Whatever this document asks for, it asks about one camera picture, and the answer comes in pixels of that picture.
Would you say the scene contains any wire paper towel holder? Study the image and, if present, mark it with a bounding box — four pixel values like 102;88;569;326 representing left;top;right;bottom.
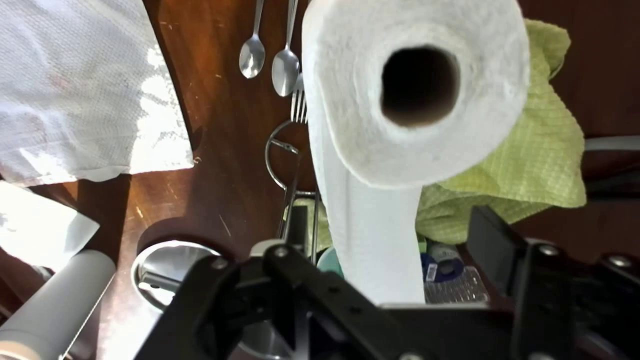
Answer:
264;117;322;261

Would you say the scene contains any large white paper sheet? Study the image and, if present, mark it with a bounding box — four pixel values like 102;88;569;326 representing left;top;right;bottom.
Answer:
0;0;199;188

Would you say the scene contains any steel fork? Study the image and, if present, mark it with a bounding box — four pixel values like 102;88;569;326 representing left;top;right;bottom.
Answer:
289;71;311;125

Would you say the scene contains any white cylinder tube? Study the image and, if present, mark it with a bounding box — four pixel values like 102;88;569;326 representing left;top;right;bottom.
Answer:
0;248;120;360

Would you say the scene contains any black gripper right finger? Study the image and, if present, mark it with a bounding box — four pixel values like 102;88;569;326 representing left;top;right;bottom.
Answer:
467;204;640;360

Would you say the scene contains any steel spoon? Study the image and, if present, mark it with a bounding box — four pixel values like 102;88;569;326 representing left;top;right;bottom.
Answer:
238;0;271;82
271;0;305;100

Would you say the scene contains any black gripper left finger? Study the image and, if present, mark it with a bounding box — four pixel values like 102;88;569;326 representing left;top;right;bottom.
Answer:
136;241;428;360

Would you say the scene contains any white paper towel roll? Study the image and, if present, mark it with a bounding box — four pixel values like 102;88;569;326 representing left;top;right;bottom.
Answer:
300;0;532;307

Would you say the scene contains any teal bowl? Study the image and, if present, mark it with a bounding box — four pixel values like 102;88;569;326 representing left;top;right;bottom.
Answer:
316;246;346;279

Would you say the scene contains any small white paper sheet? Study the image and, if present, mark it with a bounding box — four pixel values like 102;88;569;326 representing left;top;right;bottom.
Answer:
0;177;102;271

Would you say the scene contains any green cloth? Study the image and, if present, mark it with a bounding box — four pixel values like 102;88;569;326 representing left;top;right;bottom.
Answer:
417;18;591;248

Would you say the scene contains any steel pot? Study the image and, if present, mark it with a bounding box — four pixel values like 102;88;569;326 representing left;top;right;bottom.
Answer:
130;237;227;324

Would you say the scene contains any blue packet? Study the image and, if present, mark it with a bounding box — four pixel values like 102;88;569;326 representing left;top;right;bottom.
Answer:
423;241;471;285

